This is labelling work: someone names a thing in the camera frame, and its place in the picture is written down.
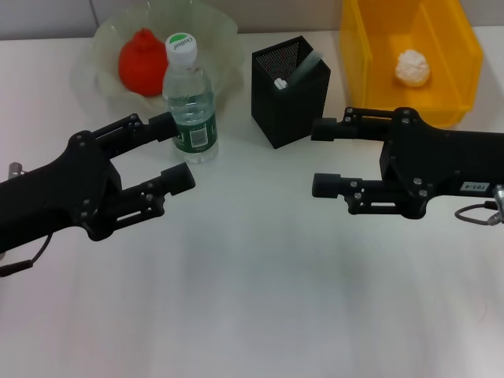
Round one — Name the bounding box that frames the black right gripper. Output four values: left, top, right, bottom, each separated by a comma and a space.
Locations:
309, 106, 504, 221

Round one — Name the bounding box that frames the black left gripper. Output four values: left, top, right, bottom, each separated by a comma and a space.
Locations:
0, 111, 197, 258

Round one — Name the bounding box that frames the clear green-label water bottle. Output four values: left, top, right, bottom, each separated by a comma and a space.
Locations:
161, 31, 220, 165

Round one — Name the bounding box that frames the orange fruit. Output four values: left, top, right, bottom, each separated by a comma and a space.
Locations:
118, 26, 169, 98

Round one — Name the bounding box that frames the white paper ball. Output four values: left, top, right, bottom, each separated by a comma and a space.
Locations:
395, 49, 432, 89

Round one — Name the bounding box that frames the grey marker pen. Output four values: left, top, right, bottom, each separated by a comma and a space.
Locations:
288, 49, 324, 87

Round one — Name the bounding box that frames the black mesh pen holder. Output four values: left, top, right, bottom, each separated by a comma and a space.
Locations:
250, 35, 332, 150

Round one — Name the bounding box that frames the pale green glass fruit plate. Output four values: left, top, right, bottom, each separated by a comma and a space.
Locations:
91, 0, 244, 116

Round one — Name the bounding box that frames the yellow plastic bin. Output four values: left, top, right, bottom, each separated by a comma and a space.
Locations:
339, 0, 484, 129

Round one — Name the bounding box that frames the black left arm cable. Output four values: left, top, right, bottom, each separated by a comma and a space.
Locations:
0, 233, 54, 277

